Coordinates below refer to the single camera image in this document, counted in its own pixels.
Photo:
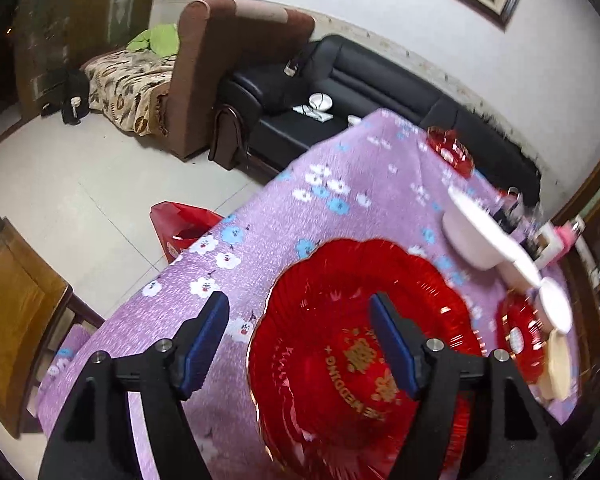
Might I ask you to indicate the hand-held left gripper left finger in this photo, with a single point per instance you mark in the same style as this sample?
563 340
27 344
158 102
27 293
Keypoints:
207 342

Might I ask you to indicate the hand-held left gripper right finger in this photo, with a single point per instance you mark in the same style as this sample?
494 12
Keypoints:
391 345

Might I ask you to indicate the large red plate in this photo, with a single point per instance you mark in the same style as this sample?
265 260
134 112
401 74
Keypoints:
320 340

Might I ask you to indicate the small red plate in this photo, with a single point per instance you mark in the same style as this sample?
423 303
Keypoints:
522 335
450 152

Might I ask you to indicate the beige bowl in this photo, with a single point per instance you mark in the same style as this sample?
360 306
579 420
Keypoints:
560 365

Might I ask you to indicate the red plastic bag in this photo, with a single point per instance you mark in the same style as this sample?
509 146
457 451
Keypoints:
180 230

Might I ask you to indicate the purple floral tablecloth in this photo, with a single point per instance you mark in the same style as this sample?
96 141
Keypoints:
370 200

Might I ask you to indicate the wooden chair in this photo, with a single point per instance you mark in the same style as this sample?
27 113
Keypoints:
15 300

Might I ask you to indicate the pink object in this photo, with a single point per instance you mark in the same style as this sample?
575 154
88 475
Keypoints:
567 237

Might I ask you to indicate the small white cup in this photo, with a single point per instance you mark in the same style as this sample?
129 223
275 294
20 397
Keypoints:
355 120

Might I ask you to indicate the white booklet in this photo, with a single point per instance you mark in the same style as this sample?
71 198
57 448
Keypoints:
312 114

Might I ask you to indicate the small white bowl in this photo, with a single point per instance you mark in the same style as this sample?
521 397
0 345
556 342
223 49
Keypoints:
320 101

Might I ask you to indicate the black leather sofa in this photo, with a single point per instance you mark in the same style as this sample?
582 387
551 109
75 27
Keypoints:
370 80

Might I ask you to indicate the leaf patterned couch blanket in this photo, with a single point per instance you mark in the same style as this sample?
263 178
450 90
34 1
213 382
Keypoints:
125 85

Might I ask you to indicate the brown armchair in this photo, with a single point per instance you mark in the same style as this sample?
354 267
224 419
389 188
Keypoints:
197 60

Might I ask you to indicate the black bag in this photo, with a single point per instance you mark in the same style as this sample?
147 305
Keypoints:
67 95

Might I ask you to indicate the green cushion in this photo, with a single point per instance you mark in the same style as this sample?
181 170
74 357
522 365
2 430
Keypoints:
157 40

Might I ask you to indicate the wooden cabinet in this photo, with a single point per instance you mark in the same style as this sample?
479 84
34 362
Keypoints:
80 25

